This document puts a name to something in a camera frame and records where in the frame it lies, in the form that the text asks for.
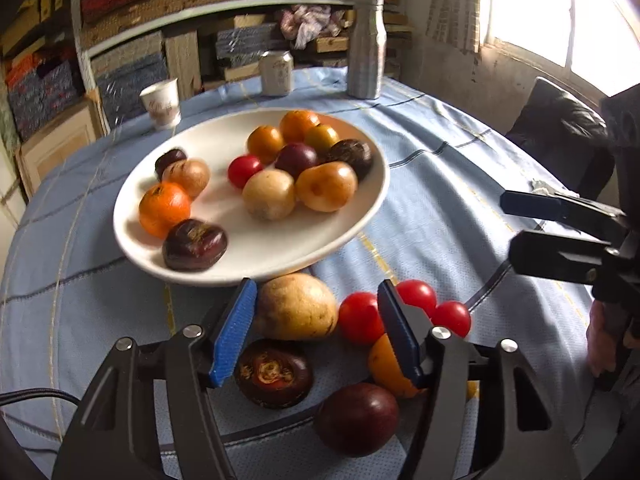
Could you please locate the black leather chair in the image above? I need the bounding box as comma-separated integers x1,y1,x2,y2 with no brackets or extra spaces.
505,76,616,201

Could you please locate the stack of tan wooden boxes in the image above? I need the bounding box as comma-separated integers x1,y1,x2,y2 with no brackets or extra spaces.
0,0,73,61

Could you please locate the beige patterned curtain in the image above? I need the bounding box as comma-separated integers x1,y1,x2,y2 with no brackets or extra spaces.
425,0,483,53

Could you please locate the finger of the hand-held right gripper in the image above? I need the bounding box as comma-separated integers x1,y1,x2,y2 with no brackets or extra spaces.
508,229,622,288
500,189,630,245

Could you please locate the bright window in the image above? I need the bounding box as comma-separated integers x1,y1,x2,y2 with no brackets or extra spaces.
475,0,640,96

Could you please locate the orange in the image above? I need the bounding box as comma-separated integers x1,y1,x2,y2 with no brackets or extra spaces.
368,333,426,399
278,110,321,144
246,125,286,165

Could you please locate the golden brown potato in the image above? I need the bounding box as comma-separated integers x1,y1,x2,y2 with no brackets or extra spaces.
295,161,359,213

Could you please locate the stack of brown woven boxes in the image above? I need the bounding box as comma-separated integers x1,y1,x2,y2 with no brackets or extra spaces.
80,0,401,68

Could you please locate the large dark mangosteen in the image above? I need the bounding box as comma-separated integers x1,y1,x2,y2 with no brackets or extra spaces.
234,339,315,409

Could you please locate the stack of blue patterned boxes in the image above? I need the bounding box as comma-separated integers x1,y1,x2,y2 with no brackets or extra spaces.
5,27,281,141

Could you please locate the person's right hand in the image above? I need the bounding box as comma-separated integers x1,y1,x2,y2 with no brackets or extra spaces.
586,302,610,380

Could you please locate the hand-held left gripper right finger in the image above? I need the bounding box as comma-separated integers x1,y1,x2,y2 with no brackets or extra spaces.
377,280,583,480

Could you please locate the yellow orange citrus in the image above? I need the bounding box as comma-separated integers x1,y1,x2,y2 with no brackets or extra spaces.
304,124,341,153

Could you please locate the white metal shelf rack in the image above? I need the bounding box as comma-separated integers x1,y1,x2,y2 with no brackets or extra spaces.
70,0,401,101

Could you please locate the white oval plate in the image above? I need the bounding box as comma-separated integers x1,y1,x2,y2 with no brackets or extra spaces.
113,108,391,287

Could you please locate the orange mandarin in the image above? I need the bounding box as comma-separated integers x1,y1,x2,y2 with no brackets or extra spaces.
138,182,192,239

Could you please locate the dark purple mangosteen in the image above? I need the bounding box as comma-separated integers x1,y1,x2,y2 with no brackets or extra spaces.
162,218,229,272
325,139,375,182

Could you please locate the white paper cup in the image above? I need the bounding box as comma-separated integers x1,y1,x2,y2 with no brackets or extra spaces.
139,78,182,130

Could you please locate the red tomato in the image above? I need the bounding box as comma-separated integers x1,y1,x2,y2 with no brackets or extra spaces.
395,279,438,317
227,154,264,190
430,301,472,339
338,291,386,346

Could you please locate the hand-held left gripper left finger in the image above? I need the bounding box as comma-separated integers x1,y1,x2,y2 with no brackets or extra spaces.
52,277,258,480

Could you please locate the stainless steel bottle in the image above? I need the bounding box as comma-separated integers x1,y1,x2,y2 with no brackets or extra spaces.
346,0,386,100

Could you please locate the small yellow potato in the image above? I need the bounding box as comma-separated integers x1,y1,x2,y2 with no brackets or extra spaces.
161,158,211,199

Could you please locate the pale purple cloth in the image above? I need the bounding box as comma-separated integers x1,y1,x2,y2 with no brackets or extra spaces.
277,4,346,51

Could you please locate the black cable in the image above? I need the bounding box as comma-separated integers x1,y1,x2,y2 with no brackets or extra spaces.
0,389,81,456

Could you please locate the white drink can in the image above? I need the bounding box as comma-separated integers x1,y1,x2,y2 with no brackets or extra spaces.
258,50,295,97

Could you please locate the purple passion fruit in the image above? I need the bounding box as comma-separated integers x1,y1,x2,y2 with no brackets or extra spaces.
313,382,400,457
274,142,320,180

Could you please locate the white paper tissue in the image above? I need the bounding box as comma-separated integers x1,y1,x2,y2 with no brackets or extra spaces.
530,178,581,198

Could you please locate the small dark plum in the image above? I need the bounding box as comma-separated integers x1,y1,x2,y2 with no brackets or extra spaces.
154,148,188,181

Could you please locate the pale large potato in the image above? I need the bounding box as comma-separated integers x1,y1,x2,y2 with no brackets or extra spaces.
254,273,340,342

